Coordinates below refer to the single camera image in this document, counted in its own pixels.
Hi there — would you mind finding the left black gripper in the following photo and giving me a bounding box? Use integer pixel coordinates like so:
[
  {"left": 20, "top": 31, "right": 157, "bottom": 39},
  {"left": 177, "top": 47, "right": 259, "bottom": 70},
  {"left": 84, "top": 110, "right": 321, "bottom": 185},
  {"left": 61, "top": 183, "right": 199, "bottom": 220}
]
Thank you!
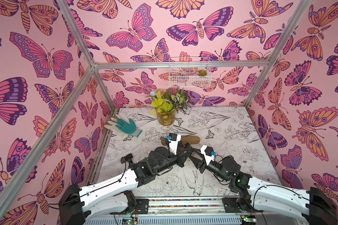
[{"left": 152, "top": 148, "right": 191, "bottom": 176}]

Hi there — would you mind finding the aluminium frame right post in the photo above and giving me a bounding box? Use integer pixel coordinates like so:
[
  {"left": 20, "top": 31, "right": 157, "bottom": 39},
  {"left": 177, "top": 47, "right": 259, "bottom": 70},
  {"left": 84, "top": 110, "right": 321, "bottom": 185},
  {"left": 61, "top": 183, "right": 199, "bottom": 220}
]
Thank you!
[{"left": 244, "top": 0, "right": 311, "bottom": 109}]

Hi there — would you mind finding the glass vase with plants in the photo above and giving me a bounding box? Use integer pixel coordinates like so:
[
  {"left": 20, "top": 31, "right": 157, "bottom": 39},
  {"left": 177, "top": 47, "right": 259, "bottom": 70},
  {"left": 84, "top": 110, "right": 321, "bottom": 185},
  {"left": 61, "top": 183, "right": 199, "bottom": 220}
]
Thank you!
[{"left": 149, "top": 85, "right": 191, "bottom": 126}]

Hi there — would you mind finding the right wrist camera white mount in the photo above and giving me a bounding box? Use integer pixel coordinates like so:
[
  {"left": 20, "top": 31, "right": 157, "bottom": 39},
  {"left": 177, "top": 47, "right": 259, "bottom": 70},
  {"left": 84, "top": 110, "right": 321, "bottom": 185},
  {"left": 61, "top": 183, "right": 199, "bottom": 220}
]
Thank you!
[{"left": 201, "top": 145, "right": 217, "bottom": 166}]

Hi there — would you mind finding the white wire basket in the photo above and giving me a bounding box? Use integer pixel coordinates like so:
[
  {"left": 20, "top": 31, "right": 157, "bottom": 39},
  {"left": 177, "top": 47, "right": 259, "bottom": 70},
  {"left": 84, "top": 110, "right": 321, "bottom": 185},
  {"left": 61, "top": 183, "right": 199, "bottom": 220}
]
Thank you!
[{"left": 168, "top": 61, "right": 212, "bottom": 89}]

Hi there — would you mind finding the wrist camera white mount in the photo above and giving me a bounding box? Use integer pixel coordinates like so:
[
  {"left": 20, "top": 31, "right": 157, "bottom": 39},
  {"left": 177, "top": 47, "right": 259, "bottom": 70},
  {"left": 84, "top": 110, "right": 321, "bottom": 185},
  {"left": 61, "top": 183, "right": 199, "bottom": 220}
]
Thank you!
[
  {"left": 201, "top": 145, "right": 217, "bottom": 166},
  {"left": 166, "top": 133, "right": 182, "bottom": 155}
]

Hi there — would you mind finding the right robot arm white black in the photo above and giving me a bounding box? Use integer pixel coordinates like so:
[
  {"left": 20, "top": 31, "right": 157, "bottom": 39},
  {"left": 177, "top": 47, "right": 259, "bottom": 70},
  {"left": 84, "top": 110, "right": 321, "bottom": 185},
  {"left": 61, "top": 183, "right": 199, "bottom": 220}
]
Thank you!
[{"left": 189, "top": 149, "right": 338, "bottom": 225}]

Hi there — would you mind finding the aluminium frame left post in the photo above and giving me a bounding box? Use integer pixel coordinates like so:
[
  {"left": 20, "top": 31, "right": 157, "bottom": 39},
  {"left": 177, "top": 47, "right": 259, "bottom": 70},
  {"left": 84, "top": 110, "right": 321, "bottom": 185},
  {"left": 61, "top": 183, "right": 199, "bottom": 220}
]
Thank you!
[{"left": 0, "top": 67, "right": 95, "bottom": 220}]

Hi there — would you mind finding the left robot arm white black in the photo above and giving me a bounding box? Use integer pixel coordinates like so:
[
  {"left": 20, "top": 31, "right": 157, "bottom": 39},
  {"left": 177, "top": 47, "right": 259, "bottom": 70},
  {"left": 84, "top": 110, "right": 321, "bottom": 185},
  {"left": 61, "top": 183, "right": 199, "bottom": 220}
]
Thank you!
[{"left": 58, "top": 144, "right": 193, "bottom": 225}]

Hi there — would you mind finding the aluminium frame back bar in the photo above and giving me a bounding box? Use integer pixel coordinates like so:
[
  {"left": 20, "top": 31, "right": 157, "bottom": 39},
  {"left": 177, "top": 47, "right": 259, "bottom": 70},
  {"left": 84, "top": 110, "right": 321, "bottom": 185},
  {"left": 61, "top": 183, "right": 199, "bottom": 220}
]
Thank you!
[{"left": 94, "top": 61, "right": 269, "bottom": 70}]

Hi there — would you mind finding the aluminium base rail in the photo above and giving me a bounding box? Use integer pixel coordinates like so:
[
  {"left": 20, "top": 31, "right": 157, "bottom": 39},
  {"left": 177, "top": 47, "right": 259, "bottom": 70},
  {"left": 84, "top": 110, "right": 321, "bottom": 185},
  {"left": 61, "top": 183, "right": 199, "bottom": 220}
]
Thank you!
[{"left": 67, "top": 196, "right": 302, "bottom": 217}]

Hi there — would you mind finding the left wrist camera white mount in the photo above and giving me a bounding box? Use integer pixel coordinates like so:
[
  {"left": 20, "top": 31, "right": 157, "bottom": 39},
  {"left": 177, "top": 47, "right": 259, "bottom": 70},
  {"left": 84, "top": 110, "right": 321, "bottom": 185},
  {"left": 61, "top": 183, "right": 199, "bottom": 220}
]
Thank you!
[{"left": 166, "top": 133, "right": 182, "bottom": 155}]

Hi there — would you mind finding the small succulent in basket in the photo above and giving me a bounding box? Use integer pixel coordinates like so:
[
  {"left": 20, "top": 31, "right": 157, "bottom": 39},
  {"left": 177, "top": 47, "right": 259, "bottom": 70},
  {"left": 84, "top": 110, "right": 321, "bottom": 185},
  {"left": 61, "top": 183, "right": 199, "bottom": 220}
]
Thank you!
[{"left": 197, "top": 69, "right": 207, "bottom": 76}]

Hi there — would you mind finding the black wrist watch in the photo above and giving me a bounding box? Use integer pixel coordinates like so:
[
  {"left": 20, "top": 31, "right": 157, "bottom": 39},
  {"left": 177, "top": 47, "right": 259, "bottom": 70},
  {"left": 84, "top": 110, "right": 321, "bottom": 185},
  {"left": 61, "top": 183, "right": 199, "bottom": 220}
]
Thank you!
[
  {"left": 120, "top": 153, "right": 133, "bottom": 164},
  {"left": 182, "top": 143, "right": 193, "bottom": 155}
]

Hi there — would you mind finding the aluminium frame post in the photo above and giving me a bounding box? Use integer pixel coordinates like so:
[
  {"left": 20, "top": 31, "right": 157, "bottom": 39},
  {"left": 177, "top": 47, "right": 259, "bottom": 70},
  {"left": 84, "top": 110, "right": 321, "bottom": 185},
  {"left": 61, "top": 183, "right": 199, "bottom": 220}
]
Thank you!
[
  {"left": 0, "top": 67, "right": 95, "bottom": 220},
  {"left": 244, "top": 0, "right": 311, "bottom": 109}
]

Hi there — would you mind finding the teal white garden glove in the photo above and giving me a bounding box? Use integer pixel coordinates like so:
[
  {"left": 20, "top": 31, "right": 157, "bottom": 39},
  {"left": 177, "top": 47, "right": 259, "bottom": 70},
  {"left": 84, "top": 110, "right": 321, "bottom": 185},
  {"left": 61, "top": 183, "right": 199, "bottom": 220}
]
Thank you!
[{"left": 104, "top": 115, "right": 142, "bottom": 137}]

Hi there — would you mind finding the wooden watch stand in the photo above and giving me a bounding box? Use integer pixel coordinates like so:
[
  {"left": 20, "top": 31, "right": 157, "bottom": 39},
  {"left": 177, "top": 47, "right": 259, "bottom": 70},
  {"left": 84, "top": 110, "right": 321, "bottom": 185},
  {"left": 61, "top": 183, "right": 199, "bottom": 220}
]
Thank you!
[{"left": 161, "top": 136, "right": 201, "bottom": 146}]

